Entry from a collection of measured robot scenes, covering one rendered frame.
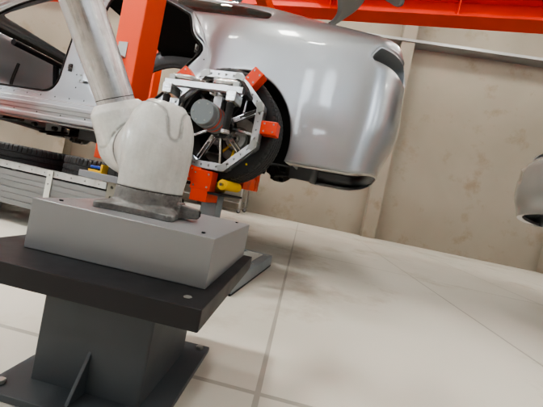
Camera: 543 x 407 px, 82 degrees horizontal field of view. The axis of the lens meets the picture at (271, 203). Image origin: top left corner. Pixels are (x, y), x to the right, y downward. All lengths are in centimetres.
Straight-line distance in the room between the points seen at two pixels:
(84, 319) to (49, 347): 10
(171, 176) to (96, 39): 40
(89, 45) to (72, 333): 68
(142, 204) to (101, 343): 30
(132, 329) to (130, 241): 19
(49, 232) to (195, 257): 31
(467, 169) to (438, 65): 257
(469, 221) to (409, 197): 148
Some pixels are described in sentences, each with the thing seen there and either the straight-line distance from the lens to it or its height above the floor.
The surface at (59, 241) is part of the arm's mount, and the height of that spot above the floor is 33.
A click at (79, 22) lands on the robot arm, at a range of 99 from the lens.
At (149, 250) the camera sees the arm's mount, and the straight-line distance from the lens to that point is 66.
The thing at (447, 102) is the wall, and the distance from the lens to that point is 878.
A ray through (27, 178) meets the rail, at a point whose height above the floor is 30.
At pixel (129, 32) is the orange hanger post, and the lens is 213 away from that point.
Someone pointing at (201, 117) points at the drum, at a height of 82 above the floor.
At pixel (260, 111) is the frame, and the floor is 93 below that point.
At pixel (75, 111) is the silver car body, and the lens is 297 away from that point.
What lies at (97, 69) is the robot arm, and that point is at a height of 73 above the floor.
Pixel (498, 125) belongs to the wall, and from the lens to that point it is 915.
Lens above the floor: 50
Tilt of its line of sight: 1 degrees down
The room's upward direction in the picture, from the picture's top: 11 degrees clockwise
